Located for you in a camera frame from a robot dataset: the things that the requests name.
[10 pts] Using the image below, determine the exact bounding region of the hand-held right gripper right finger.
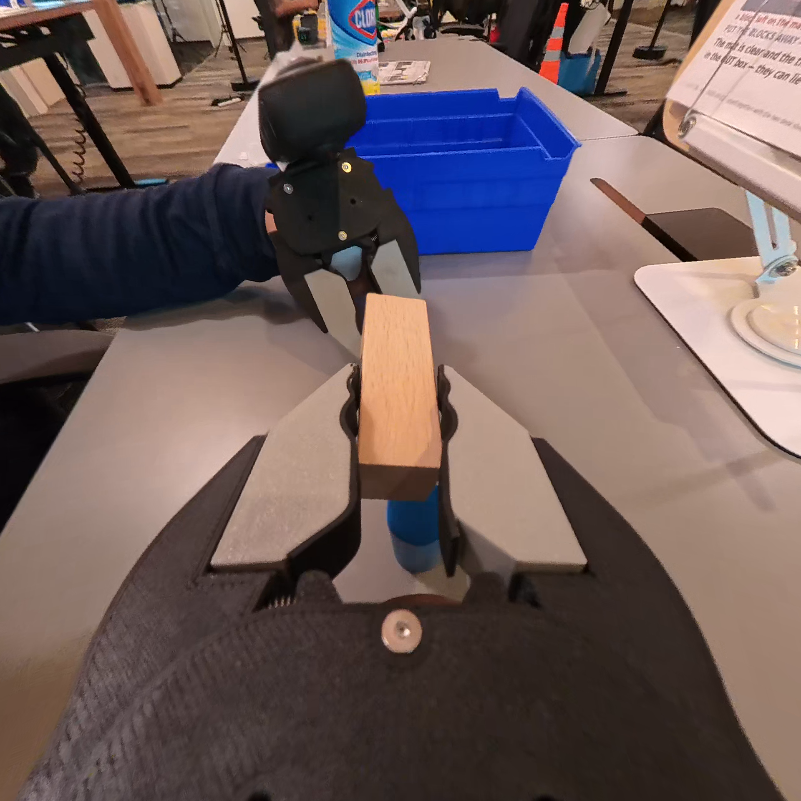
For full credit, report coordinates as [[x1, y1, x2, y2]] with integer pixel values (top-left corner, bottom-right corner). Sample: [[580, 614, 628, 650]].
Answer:
[[437, 366, 589, 578]]

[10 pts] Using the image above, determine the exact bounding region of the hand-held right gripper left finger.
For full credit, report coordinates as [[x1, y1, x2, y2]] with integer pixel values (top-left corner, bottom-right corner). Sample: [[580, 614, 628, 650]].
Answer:
[[211, 365, 363, 579]]

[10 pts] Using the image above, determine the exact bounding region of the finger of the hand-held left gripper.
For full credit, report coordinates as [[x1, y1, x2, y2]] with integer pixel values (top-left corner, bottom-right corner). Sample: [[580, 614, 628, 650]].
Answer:
[[305, 264, 368, 362], [368, 239, 412, 296]]

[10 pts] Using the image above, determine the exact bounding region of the natural wooden plank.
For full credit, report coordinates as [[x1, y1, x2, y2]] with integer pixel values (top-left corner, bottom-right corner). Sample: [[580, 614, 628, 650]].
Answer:
[[358, 294, 443, 501]]

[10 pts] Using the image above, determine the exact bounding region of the blue wooden cylinder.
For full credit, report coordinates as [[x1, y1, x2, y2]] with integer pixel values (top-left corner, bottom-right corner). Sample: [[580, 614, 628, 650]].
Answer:
[[387, 485, 441, 573]]

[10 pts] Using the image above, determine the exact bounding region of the blue plastic bin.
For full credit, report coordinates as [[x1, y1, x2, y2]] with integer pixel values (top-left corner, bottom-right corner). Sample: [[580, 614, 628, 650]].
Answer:
[[266, 88, 582, 256]]

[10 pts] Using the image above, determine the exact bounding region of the person's left forearm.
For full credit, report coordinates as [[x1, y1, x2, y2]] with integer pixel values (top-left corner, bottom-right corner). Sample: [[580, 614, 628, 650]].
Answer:
[[0, 164, 280, 326]]

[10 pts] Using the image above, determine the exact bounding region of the folded printed paper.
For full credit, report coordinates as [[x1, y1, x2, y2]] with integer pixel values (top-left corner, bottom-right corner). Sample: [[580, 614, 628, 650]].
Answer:
[[377, 59, 431, 85]]

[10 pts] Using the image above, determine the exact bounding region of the disinfecting wipes canister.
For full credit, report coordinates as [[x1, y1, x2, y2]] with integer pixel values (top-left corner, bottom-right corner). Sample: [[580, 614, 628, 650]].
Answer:
[[327, 0, 381, 96]]

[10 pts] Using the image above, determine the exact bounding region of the wooden leg desk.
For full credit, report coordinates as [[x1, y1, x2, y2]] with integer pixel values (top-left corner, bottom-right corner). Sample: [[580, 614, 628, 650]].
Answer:
[[0, 0, 165, 189]]

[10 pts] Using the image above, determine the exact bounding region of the blue bucket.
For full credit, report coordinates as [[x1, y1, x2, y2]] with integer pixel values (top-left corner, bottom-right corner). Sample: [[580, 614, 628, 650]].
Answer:
[[559, 49, 603, 96]]

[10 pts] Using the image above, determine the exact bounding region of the orange traffic cone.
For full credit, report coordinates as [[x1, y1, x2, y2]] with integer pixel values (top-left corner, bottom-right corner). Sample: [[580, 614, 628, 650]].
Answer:
[[539, 3, 569, 83]]

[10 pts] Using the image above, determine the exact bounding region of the black office chair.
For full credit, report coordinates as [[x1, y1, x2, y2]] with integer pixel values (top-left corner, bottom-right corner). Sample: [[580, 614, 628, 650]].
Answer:
[[0, 328, 116, 520]]

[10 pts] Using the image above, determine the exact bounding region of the black stanchion pole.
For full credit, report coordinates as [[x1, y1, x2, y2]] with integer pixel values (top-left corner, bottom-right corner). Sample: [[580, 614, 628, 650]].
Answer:
[[632, 0, 684, 60]]

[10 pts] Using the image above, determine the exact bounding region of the printed instruction sheet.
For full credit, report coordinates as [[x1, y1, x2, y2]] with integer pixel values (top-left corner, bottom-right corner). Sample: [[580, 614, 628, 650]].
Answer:
[[666, 0, 801, 157]]

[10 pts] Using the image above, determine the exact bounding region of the table cable hatch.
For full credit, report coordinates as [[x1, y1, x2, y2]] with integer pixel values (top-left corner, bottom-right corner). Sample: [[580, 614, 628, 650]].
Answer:
[[645, 208, 761, 262]]

